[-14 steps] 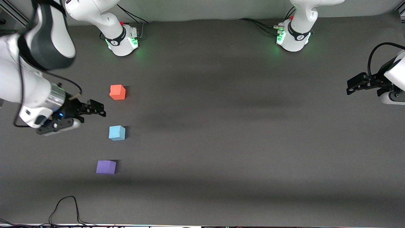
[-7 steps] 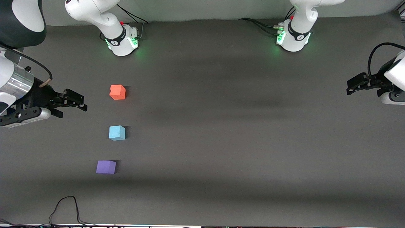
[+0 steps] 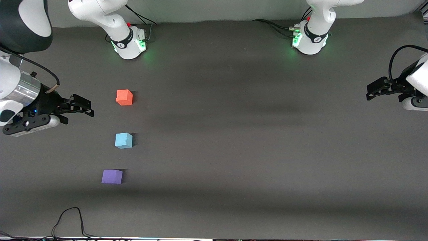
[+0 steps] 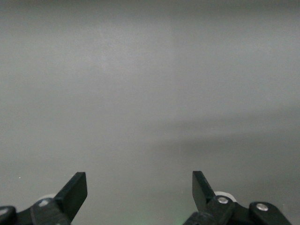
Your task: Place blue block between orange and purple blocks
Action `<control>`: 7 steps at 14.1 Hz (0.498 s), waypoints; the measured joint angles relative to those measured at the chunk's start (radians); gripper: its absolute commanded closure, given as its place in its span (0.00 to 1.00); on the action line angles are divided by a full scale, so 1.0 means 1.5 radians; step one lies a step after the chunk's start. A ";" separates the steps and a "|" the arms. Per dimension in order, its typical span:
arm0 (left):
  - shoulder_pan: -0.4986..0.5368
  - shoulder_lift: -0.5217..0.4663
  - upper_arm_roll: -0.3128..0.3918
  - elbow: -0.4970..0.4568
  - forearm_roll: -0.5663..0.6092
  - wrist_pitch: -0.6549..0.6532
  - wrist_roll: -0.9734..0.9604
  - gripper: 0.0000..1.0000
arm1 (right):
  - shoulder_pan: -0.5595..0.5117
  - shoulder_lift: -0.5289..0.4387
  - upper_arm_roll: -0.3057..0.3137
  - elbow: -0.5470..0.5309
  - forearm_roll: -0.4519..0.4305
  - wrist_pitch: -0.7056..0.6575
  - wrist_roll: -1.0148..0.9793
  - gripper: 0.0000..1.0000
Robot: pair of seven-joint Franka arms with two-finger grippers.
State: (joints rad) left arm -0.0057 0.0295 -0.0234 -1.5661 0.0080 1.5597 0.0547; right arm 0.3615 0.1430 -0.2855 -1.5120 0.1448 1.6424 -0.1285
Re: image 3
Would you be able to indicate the light blue foam block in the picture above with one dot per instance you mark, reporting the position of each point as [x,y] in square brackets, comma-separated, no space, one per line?
[123,141]

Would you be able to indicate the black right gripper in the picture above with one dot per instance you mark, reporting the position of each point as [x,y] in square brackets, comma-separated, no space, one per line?
[48,102]

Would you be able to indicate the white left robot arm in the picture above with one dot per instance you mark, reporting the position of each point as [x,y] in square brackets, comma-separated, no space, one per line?
[314,23]

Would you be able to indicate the orange foam block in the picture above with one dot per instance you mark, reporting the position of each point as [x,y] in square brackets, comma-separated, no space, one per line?
[124,97]

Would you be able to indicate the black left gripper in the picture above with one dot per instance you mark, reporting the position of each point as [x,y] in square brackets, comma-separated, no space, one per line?
[400,84]

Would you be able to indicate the purple foam block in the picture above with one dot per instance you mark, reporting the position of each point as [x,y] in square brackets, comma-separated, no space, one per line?
[111,176]

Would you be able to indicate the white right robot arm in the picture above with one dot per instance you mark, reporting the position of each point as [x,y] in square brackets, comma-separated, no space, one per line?
[110,20]

